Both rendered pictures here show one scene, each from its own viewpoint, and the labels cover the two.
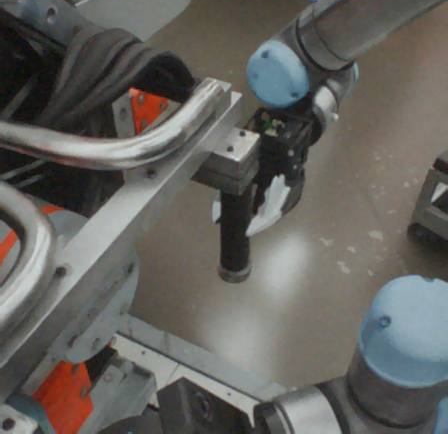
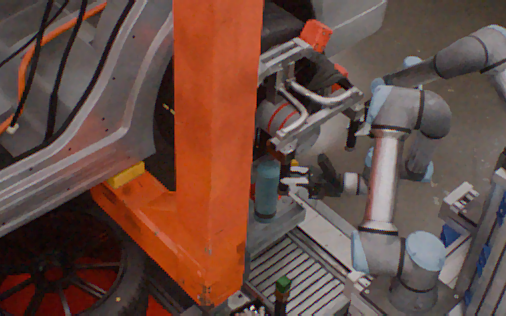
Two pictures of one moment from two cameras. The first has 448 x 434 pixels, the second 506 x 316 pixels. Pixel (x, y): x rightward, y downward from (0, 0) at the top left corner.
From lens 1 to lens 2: 2.30 m
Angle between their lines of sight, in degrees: 12
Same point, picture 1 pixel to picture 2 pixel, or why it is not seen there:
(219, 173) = (350, 113)
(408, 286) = not seen: hidden behind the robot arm
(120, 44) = (332, 73)
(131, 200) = (324, 113)
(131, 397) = (291, 216)
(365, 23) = (402, 83)
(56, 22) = (317, 59)
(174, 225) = (340, 146)
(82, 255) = (310, 121)
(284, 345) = not seen: hidden behind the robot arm
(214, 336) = (343, 212)
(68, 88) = (316, 80)
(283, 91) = not seen: hidden behind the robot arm
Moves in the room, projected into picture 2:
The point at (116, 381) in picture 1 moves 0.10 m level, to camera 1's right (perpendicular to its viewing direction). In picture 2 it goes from (287, 203) to (310, 210)
